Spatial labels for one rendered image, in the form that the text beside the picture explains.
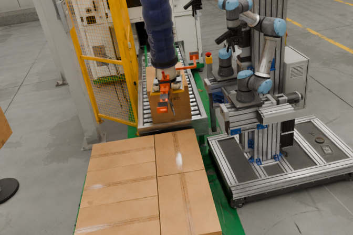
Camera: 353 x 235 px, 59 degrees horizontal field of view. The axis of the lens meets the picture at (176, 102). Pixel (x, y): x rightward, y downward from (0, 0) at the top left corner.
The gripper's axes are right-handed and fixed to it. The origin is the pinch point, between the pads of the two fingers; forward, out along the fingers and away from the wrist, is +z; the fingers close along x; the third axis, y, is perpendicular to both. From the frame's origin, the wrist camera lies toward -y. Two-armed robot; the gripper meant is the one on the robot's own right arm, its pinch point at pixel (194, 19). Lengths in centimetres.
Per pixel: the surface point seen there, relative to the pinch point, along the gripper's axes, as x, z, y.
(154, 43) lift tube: -37, 3, -43
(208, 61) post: 28, 56, 17
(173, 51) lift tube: -36.9, 12.8, -28.3
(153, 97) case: -14, 65, -51
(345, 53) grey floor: 171, 152, 293
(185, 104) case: -16, 77, -21
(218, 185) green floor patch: -59, 152, -4
